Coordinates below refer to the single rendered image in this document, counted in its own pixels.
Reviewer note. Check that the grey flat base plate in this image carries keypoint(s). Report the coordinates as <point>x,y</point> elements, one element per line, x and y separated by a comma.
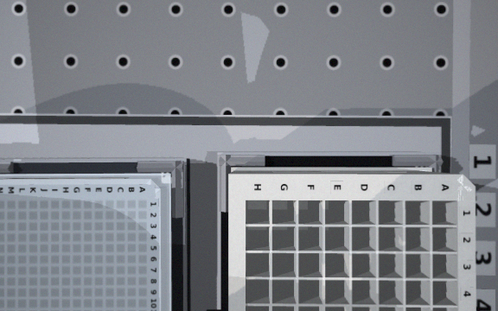
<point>227,57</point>

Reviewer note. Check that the white deep-well block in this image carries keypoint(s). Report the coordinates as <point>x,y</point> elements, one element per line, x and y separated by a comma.
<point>333,238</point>

